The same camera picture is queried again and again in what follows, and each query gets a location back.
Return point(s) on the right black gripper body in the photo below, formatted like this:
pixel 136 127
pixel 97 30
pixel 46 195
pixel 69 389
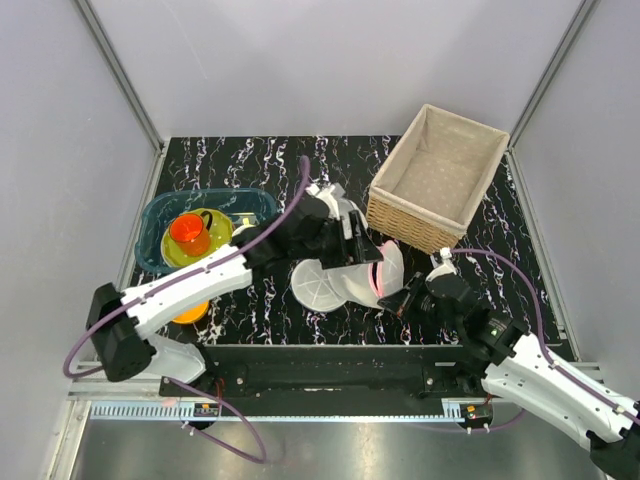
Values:
pixel 422 305

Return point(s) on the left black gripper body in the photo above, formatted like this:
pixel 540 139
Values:
pixel 331 247

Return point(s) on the pink-trimmed mesh laundry bag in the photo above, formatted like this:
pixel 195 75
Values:
pixel 366 284

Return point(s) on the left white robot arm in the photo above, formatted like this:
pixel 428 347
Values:
pixel 123 325

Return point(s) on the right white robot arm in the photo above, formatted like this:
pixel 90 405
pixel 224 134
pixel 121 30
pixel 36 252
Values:
pixel 512 364

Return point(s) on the grey-trimmed mesh laundry bag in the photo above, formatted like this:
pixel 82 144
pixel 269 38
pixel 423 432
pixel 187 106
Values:
pixel 315 285

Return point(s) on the teal plastic tub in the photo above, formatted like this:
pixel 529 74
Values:
pixel 241 205

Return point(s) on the wicker basket with liner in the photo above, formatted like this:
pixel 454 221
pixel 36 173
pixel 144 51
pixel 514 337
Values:
pixel 429 188

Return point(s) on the cream mug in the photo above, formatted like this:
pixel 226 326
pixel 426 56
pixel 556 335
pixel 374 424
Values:
pixel 241 229

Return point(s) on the yellow-green plate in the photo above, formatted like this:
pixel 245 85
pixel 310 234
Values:
pixel 220 232

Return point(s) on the orange mug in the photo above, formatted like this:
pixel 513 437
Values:
pixel 190 232

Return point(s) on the orange bowl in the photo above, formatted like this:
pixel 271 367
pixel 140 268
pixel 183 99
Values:
pixel 192 315

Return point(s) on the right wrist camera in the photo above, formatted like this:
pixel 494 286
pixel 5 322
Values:
pixel 442 264

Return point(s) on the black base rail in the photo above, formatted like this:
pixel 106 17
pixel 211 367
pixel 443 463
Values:
pixel 305 381

